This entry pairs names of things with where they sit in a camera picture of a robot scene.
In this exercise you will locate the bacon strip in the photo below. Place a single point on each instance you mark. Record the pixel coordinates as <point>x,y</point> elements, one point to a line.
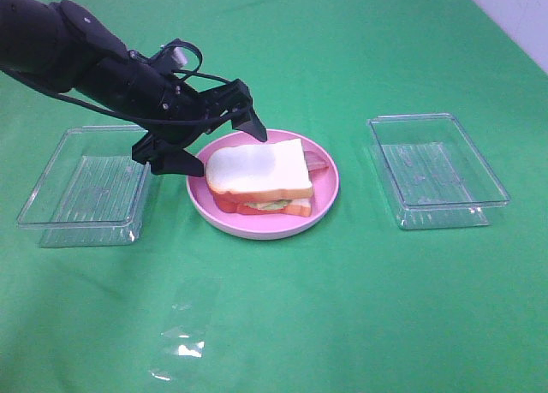
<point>314,161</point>

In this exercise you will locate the clear left plastic container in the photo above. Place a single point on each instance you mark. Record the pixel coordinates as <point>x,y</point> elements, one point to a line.
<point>91,193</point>

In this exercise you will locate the clear plastic container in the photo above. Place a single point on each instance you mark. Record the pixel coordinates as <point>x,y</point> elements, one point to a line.
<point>432,174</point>
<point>91,193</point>

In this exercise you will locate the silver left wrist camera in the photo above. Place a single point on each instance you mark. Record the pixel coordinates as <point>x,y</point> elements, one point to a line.
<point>173,57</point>

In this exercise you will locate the pink round plate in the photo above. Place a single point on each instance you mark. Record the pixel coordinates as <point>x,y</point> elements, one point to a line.
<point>325,182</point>

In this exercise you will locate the clear right plastic container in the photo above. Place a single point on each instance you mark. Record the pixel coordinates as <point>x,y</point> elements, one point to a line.
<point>432,174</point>

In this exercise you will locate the white bread slice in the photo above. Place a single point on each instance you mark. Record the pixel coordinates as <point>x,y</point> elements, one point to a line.
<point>259,173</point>
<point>294,207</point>

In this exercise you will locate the green tablecloth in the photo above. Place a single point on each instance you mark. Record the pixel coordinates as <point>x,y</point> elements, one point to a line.
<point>353,304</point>

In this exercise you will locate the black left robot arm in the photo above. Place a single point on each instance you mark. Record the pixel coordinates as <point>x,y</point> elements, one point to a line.
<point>63,51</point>

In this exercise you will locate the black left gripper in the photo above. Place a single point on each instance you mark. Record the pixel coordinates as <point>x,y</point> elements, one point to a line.
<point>139,89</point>

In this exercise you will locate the green lettuce leaf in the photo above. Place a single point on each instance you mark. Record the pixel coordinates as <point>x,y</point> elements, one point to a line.
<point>270,205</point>

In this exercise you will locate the clear tape patch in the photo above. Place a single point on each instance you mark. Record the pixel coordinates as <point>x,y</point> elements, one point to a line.
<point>180,343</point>

